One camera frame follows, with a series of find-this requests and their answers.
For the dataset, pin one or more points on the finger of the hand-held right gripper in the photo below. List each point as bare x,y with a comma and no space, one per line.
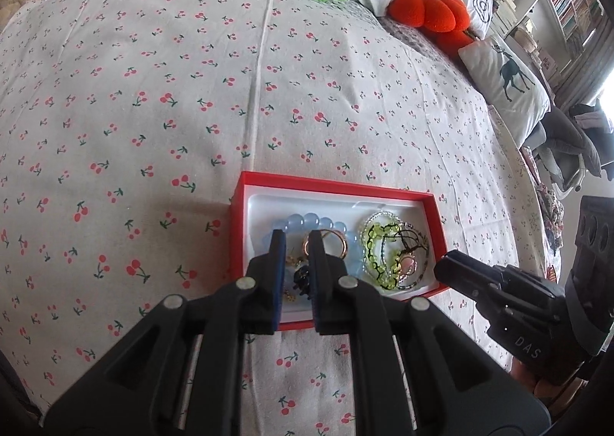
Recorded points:
479,278

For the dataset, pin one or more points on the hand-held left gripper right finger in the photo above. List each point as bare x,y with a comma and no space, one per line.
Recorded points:
316,273

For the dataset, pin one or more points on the cherry print bedsheet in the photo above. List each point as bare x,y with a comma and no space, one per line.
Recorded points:
144,105

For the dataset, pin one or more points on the black bead ornament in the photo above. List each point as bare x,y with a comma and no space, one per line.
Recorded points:
302,280

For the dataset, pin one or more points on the person's right hand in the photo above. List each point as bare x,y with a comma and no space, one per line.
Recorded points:
556,395

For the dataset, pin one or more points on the grey chair with clothes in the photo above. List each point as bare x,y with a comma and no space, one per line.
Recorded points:
571,143

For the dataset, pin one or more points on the deer print pillow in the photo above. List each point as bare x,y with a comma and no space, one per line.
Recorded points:
508,81

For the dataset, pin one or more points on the wicker basket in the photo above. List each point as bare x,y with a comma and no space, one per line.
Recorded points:
525,39

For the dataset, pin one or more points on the red tomato plush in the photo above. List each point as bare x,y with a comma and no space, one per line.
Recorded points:
431,12

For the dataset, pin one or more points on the bookshelf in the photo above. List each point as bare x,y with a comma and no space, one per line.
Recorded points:
573,0

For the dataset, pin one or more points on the red jewelry box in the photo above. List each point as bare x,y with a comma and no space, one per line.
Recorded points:
336,189

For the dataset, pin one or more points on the stack of books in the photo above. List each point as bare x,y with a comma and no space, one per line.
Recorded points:
503,9

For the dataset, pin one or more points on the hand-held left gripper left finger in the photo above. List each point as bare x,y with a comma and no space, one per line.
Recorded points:
276,273

